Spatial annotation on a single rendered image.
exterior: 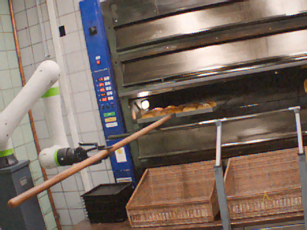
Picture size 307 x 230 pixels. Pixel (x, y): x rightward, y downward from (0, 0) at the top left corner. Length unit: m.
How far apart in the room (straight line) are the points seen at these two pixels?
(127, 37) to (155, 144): 0.78
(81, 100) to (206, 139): 0.98
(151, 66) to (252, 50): 0.72
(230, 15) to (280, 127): 0.81
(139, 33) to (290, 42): 1.05
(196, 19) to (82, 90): 1.00
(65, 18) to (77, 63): 0.36
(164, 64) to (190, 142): 0.56
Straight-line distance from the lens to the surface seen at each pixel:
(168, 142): 3.05
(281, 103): 2.85
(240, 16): 2.85
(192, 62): 2.92
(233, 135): 2.92
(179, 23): 2.94
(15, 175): 2.24
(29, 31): 3.50
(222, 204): 2.43
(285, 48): 2.81
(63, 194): 3.57
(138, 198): 2.92
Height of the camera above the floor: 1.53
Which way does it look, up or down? 6 degrees down
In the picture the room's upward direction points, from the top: 12 degrees counter-clockwise
